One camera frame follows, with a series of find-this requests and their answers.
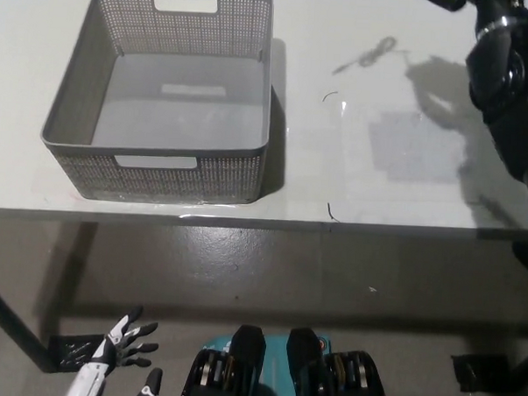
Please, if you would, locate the robot left black ribbed block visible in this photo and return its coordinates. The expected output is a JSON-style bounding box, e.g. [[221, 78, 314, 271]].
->
[[180, 322, 268, 396]]

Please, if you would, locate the robot right black ribbed block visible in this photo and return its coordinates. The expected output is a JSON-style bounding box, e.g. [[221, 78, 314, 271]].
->
[[284, 326, 393, 396]]

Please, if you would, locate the robot black ribbed block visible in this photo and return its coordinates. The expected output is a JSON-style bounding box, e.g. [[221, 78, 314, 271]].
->
[[284, 326, 393, 396], [180, 322, 268, 396]]

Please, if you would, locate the robot right black white hand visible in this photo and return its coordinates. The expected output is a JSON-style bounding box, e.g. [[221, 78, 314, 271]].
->
[[419, 0, 528, 31]]

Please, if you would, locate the clear plastic film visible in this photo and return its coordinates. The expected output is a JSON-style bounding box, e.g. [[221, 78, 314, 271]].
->
[[332, 99, 490, 211]]

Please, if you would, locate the grey perforated plastic basket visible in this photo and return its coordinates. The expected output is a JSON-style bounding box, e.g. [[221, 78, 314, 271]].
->
[[37, 0, 276, 209]]

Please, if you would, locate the robot left white black hand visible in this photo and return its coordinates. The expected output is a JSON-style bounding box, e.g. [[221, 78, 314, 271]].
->
[[64, 302, 166, 396]]

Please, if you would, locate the black floor tape patch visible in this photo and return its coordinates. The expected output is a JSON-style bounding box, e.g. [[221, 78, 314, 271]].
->
[[46, 332, 110, 372], [449, 352, 510, 394]]

